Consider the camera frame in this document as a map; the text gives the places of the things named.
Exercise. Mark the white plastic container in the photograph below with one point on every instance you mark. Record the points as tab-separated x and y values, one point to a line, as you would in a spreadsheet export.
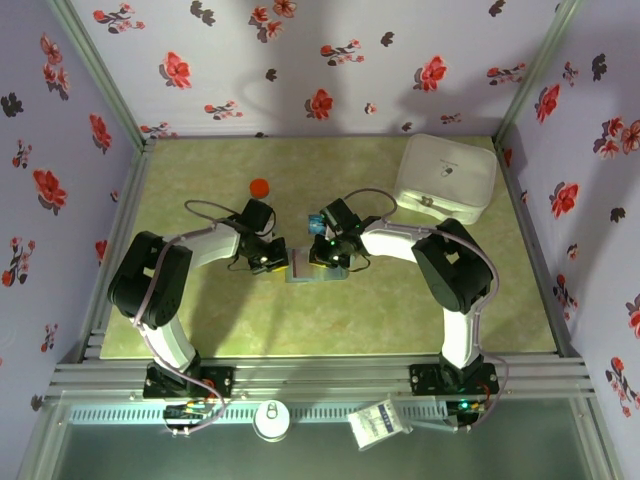
445	175

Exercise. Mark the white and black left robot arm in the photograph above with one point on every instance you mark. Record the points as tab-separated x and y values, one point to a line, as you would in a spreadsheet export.
215	247

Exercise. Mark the aluminium corner post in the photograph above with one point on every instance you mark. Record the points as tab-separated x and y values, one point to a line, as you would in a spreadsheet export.
535	75
97	75

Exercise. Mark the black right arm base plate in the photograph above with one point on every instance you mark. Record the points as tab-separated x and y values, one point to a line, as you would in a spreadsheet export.
425	380

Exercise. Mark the silver tin can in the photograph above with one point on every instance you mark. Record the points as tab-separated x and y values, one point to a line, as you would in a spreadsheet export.
271	422

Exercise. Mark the aluminium side frame rail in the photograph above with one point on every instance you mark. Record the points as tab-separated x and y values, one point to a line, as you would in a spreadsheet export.
131	200
527	225

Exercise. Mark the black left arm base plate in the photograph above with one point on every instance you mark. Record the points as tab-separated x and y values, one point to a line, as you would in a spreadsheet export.
220	382

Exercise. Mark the clear plastic box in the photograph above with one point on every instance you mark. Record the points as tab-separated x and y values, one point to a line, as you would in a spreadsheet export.
330	276

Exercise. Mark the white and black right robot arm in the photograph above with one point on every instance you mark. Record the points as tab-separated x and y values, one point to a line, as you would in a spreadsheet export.
390	242

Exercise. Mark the long aluminium frame rail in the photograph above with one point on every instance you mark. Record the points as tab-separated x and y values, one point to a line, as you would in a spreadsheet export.
320	375

